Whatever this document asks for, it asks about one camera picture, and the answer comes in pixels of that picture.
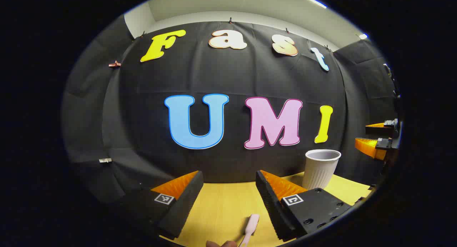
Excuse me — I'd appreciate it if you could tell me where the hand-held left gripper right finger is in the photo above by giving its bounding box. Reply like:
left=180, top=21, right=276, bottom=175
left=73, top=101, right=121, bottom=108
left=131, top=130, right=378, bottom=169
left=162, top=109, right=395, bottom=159
left=255, top=170, right=354, bottom=242

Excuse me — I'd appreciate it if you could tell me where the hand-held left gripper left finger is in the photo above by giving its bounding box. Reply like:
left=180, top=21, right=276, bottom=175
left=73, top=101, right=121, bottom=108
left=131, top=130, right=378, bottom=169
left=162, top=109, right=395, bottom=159
left=118, top=170, right=204, bottom=240

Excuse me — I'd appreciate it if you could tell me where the small pale pink broom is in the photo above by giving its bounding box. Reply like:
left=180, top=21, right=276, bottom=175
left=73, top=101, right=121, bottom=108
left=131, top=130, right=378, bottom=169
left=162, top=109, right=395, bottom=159
left=238, top=214, right=260, bottom=247

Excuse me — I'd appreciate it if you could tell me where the white ribbed garbage bin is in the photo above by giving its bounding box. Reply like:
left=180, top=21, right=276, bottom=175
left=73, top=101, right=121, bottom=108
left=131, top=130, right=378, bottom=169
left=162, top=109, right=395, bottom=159
left=302, top=149, right=342, bottom=190

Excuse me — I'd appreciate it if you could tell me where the yellow wooden desktop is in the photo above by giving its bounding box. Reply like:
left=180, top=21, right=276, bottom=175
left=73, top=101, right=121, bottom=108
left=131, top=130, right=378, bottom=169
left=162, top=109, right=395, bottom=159
left=159, top=171, right=373, bottom=247

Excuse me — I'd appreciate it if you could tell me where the black backdrop cloth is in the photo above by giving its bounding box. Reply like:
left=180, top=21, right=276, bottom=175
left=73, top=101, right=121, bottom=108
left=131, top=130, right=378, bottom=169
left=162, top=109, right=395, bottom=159
left=61, top=13, right=402, bottom=205

